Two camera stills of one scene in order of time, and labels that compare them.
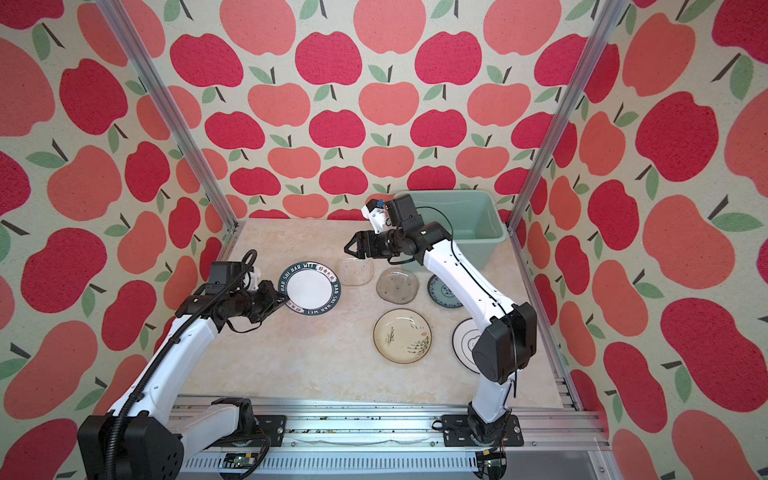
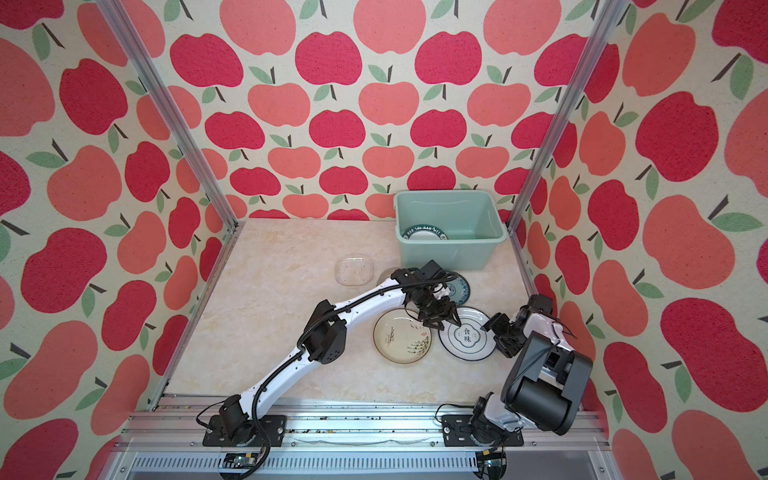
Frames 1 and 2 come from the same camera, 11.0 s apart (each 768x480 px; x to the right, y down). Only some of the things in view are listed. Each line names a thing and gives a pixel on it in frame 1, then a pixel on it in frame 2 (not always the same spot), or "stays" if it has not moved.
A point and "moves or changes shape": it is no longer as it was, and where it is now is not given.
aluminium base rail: x=395 y=437 stays
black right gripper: x=362 y=239 to x=497 y=328
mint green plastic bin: x=471 y=219 stays
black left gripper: x=270 y=294 to x=444 y=313
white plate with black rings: x=465 y=338 moves or changes shape
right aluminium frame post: x=557 y=136 stays
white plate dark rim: x=313 y=288 moves or changes shape
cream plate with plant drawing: x=402 y=336 stays
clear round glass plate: x=356 y=272 stays
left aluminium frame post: x=171 y=108 stays
